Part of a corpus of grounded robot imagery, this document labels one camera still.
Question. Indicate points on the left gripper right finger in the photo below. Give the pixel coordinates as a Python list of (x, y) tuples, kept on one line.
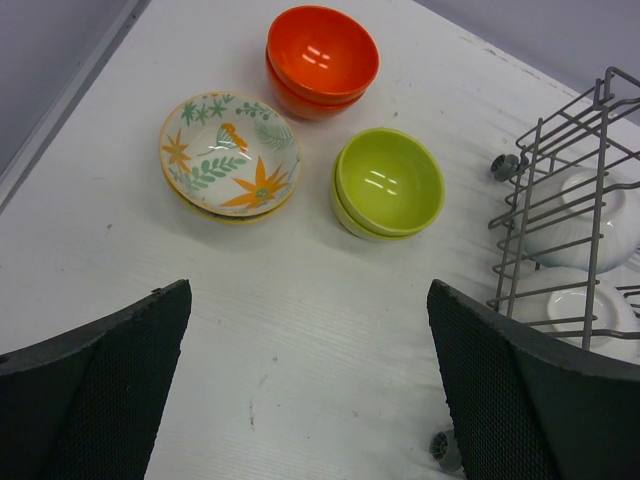
[(527, 406)]

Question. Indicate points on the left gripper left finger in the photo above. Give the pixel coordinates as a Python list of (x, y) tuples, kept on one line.
[(88, 403)]

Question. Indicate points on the white bowl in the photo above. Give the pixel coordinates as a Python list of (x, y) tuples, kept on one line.
[(559, 224), (560, 305)]

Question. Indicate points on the beige blue patterned bowl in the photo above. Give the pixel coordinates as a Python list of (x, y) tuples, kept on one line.
[(224, 219)]

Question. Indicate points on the lime green bowl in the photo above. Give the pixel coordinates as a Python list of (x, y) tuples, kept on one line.
[(389, 182), (355, 228)]

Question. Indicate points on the floral patterned bowl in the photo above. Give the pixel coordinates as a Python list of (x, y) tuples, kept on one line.
[(230, 154)]

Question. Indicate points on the orange bowl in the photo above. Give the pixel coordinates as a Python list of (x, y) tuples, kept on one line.
[(322, 54), (298, 106)]

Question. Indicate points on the grey wire dish rack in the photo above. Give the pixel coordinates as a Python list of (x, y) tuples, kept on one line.
[(588, 132)]

